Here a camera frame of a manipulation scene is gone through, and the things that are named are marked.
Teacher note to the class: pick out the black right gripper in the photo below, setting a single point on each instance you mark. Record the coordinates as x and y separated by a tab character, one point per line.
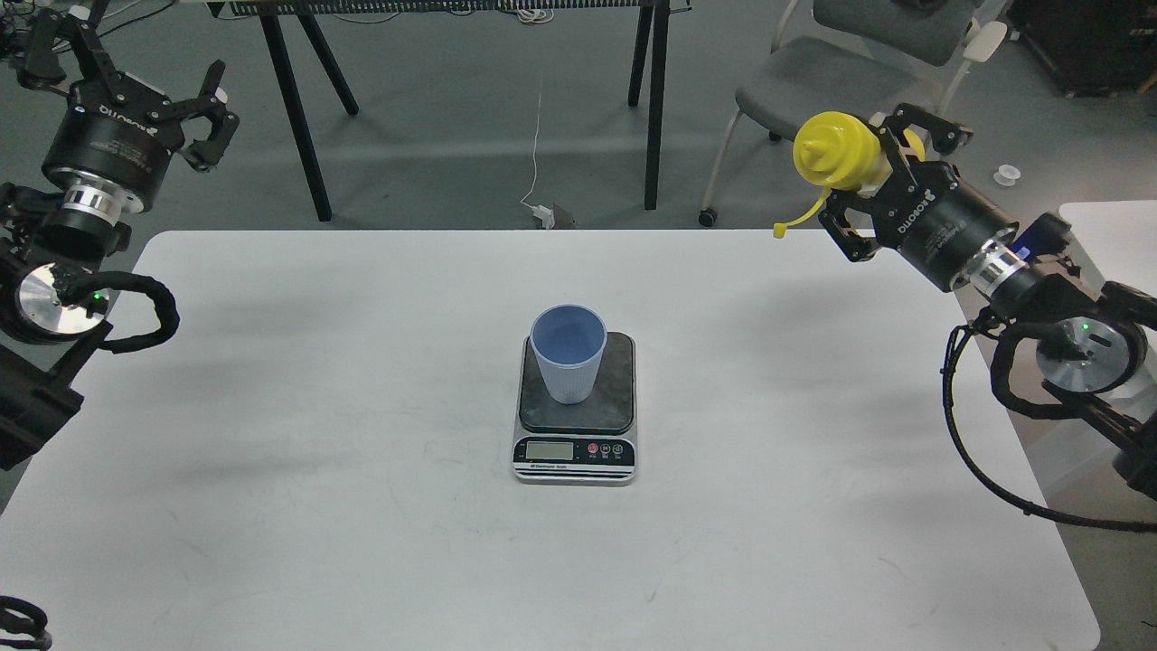
936	221

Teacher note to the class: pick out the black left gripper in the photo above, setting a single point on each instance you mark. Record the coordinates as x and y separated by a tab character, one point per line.
113	149

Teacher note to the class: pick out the yellow squeeze bottle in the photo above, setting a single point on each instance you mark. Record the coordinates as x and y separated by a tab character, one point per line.
838	152

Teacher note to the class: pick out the blue ribbed plastic cup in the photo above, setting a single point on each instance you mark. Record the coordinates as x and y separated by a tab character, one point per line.
568	342

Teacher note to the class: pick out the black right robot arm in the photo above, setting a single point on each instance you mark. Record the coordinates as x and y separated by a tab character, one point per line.
1059	350

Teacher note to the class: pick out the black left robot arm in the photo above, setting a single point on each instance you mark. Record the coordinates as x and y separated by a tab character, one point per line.
54	288

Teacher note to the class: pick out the digital kitchen scale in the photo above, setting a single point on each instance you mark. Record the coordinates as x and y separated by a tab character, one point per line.
591	443

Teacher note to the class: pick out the small white plastic spool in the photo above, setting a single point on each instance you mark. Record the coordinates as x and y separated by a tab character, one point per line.
1007	175

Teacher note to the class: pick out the grey office chair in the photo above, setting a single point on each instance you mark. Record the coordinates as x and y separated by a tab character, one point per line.
807	75

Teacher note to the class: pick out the white side table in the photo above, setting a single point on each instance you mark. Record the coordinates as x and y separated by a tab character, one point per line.
1119	238

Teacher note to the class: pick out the dark cabinet corner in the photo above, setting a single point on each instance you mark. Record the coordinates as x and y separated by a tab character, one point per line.
1091	49

